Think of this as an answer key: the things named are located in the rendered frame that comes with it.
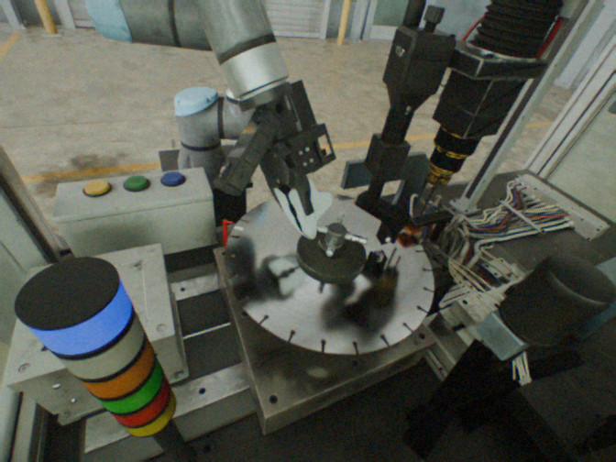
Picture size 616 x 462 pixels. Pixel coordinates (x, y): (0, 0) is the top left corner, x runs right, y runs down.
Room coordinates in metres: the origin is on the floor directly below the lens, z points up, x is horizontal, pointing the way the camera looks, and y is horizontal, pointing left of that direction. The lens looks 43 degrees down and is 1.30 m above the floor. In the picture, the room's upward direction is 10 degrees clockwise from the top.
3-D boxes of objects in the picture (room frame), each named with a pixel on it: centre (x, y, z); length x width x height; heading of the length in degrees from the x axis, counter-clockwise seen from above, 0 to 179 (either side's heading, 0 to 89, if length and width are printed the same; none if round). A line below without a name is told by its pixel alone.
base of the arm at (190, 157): (0.82, 0.36, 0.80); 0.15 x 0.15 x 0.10
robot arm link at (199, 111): (0.82, 0.36, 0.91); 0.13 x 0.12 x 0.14; 103
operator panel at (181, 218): (0.48, 0.36, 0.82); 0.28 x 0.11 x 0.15; 121
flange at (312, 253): (0.34, -0.04, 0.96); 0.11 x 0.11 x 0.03
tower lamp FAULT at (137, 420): (0.08, 0.12, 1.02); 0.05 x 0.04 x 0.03; 31
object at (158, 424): (0.08, 0.12, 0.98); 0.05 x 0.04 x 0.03; 31
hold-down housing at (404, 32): (0.40, -0.09, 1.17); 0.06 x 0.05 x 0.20; 112
